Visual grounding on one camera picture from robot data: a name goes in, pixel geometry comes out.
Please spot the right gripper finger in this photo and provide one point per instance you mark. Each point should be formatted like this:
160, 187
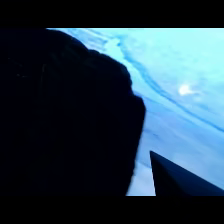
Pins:
173, 181

